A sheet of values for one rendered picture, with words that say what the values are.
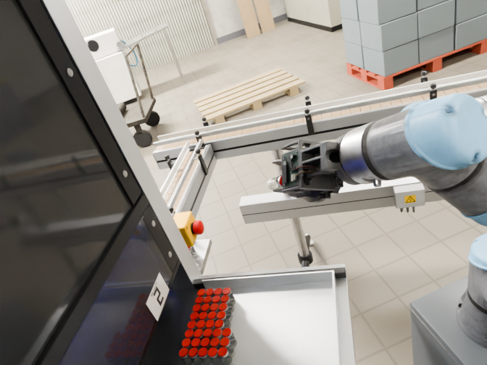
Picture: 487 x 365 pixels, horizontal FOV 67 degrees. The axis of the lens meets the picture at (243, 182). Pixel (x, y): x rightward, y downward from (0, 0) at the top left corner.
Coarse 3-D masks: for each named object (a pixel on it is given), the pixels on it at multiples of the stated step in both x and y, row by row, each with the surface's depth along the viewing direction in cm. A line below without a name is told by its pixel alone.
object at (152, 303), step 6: (156, 282) 82; (162, 282) 84; (162, 288) 84; (168, 288) 87; (150, 294) 79; (156, 294) 81; (162, 294) 84; (150, 300) 79; (156, 300) 81; (150, 306) 78; (156, 306) 80; (162, 306) 83; (156, 312) 80; (156, 318) 80
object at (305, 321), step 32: (224, 288) 97; (256, 288) 94; (288, 288) 91; (320, 288) 89; (256, 320) 86; (288, 320) 84; (320, 320) 82; (256, 352) 80; (288, 352) 78; (320, 352) 76
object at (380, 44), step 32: (352, 0) 365; (384, 0) 328; (416, 0) 337; (448, 0) 343; (480, 0) 351; (352, 32) 389; (384, 32) 341; (416, 32) 349; (448, 32) 358; (480, 32) 366; (352, 64) 418; (384, 64) 357; (416, 64) 367
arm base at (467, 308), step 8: (464, 296) 81; (464, 304) 79; (472, 304) 76; (464, 312) 79; (472, 312) 77; (480, 312) 74; (464, 320) 79; (472, 320) 77; (480, 320) 75; (464, 328) 79; (472, 328) 77; (480, 328) 75; (472, 336) 78; (480, 336) 76; (480, 344) 77
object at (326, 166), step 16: (288, 144) 56; (304, 144) 55; (320, 144) 49; (336, 144) 48; (288, 160) 55; (304, 160) 53; (320, 160) 48; (336, 160) 51; (288, 176) 55; (304, 176) 53; (320, 176) 54; (336, 176) 54; (288, 192) 57; (320, 192) 57; (336, 192) 56
